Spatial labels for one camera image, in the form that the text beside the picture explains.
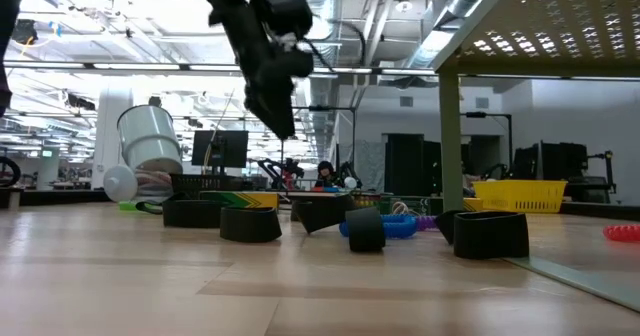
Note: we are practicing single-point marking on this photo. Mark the clear plastic bag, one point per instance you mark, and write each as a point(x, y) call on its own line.
point(152, 181)

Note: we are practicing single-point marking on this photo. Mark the dark background cabinet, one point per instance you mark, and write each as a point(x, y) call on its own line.
point(405, 166)

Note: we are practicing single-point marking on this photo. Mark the small white ball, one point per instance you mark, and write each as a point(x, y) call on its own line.
point(350, 183)

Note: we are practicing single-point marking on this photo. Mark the black computer monitor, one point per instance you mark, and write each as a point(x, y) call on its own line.
point(230, 148)

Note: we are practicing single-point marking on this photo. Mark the black background equipment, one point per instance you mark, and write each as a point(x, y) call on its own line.
point(560, 163)

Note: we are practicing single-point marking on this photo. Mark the person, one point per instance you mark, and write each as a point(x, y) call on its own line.
point(327, 172)

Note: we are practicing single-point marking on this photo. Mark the black overhead device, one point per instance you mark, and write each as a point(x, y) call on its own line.
point(24, 31)

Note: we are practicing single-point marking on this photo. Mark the white round lid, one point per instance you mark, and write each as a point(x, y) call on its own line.
point(120, 183)

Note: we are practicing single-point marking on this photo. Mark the black band with thin loop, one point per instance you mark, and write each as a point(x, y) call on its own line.
point(192, 215)

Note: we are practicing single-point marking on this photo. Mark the black mesh basket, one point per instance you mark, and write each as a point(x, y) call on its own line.
point(200, 183)

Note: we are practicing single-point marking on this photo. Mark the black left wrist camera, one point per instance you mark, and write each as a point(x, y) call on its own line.
point(287, 13)

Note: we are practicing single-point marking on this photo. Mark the silver ceiling air duct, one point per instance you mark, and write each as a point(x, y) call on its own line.
point(330, 1)
point(440, 31)

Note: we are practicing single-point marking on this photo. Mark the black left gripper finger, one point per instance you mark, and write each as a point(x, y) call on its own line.
point(257, 107)
point(282, 113)

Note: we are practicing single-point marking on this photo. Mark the pale green metal desk shelf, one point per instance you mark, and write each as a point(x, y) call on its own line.
point(451, 141)

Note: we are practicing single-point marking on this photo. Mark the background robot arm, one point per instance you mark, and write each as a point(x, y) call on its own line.
point(285, 168)
point(352, 171)

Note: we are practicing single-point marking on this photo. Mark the yellow green Crayola crayon box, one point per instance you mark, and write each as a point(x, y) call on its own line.
point(250, 199)
point(415, 206)
point(367, 201)

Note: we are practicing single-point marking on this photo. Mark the white plastic bucket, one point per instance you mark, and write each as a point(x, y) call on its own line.
point(150, 141)

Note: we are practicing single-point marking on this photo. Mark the yellow plastic basket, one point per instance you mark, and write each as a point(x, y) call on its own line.
point(520, 196)

